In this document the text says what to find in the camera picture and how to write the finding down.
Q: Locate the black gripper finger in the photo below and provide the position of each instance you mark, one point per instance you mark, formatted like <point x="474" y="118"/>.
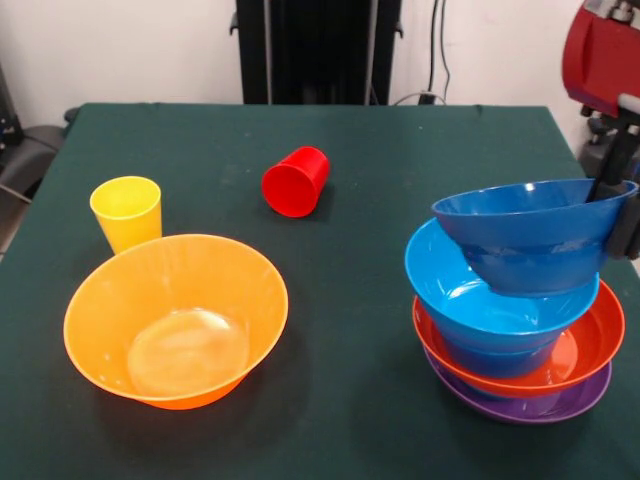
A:
<point x="627" y="230"/>

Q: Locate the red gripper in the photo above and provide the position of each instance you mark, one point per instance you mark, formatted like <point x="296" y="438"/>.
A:
<point x="605" y="65"/>

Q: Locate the small dark blue bowl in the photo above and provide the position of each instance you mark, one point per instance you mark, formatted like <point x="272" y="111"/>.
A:
<point x="530" y="240"/>

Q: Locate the shallow red-orange bowl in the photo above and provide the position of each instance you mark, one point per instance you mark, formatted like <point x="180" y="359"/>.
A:
<point x="600" y="335"/>

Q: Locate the straight-walled teal blue bowl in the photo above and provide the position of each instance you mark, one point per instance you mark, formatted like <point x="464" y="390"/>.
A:
<point x="500" y="362"/>

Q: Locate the large blue bowl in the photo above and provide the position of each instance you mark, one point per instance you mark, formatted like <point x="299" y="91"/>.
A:
<point x="435" y="270"/>

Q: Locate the red cup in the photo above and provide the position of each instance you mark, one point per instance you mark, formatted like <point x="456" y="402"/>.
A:
<point x="292" y="190"/>

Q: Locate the large orange bowl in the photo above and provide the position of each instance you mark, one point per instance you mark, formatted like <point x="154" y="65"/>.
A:
<point x="175" y="280"/>

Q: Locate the yellow cup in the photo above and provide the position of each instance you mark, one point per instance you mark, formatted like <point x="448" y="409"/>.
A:
<point x="125" y="215"/>

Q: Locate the black base with knob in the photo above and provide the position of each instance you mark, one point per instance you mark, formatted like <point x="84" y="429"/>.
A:
<point x="595" y="155"/>

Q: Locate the shallow purple bowl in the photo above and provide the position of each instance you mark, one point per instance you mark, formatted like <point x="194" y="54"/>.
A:
<point x="525" y="412"/>

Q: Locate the dark green tablecloth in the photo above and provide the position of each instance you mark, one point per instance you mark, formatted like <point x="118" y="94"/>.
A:
<point x="350" y="440"/>

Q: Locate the black table clamp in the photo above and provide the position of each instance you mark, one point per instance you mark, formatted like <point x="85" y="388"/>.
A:
<point x="70" y="115"/>

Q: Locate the black chair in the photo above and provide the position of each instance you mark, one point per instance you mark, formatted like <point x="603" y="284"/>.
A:
<point x="27" y="155"/>

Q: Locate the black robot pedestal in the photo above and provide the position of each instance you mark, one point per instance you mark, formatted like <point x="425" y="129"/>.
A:
<point x="310" y="50"/>

